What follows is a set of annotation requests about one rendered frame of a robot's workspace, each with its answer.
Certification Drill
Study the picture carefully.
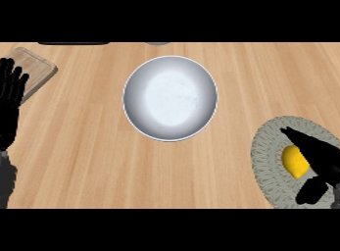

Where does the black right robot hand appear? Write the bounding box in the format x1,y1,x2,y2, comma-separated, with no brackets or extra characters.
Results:
279,126,340,206

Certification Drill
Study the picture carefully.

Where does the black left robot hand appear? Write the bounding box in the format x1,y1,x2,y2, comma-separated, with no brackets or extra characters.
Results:
0,57,31,153

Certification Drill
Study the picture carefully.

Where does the yellow lemon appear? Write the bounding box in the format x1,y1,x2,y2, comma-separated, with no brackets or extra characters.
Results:
281,144,311,179

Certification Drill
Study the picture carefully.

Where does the grey woven round placemat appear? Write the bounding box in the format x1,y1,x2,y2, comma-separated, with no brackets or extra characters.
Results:
250,115,340,210

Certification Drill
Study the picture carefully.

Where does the white oval bowl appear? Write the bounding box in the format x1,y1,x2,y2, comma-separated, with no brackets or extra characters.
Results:
121,55,220,143

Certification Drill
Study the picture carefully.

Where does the pale wooden cutting board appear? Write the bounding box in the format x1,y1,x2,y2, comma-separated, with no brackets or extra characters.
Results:
0,46,59,106

